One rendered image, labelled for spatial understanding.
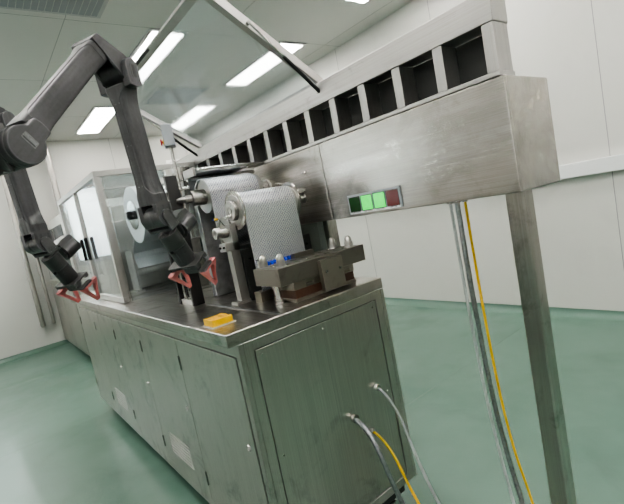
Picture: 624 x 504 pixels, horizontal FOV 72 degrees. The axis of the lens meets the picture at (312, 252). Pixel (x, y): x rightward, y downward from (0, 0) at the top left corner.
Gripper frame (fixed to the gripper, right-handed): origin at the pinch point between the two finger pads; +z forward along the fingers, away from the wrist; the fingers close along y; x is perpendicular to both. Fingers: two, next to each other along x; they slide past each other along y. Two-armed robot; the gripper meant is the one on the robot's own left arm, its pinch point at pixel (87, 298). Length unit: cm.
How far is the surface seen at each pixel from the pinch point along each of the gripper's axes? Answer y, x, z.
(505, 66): -140, -42, -24
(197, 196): -24, -50, -5
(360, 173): -91, -53, 2
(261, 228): -53, -37, 8
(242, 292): -42, -23, 25
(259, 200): -54, -44, -1
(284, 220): -58, -46, 11
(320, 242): -64, -54, 30
